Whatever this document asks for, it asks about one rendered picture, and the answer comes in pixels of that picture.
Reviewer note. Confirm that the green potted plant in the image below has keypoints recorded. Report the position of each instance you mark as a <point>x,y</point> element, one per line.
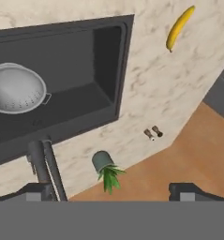
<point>105,167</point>

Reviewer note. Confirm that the dark grey cupboard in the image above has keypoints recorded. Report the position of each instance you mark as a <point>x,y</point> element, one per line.
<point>221,93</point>

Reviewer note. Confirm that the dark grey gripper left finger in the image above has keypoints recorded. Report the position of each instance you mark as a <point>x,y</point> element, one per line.
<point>32,193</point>

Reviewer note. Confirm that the dark grey sink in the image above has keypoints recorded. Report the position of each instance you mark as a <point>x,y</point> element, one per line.
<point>69,81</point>

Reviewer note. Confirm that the white-tipped salt shaker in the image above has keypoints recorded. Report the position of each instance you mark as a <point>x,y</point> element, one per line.
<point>148,134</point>

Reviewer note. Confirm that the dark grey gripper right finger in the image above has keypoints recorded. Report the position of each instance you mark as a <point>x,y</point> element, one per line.
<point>186,191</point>

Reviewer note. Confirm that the dark grey sink faucet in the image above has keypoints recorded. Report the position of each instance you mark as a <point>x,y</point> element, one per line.
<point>46,168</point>

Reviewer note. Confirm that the yellow banana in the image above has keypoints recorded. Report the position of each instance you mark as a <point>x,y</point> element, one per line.
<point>179,26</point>

